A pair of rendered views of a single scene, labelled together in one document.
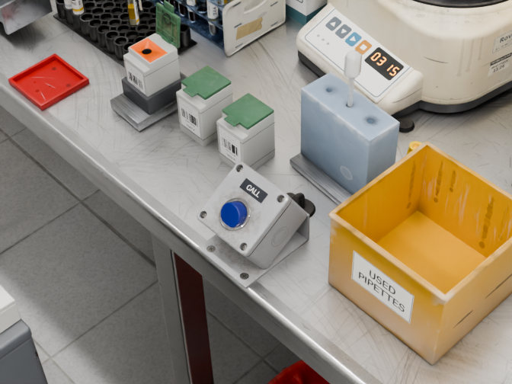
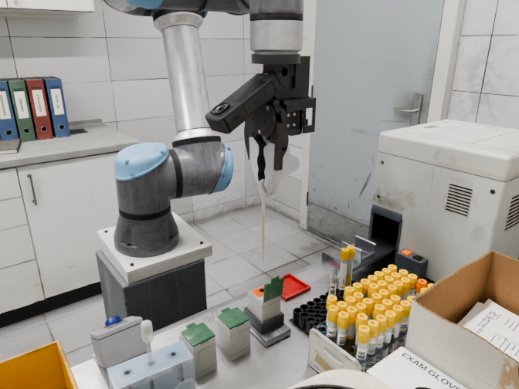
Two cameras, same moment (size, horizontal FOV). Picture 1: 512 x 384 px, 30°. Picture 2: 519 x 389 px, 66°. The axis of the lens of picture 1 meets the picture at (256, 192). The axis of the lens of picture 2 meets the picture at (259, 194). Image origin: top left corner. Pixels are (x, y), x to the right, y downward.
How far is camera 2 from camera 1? 1.03 m
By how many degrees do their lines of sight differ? 78
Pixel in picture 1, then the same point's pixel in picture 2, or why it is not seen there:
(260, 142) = not seen: hidden behind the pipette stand
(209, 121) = (218, 333)
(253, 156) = not seen: hidden behind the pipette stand
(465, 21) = not seen: outside the picture
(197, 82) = (232, 312)
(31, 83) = (287, 282)
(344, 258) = (48, 372)
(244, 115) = (193, 330)
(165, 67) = (256, 303)
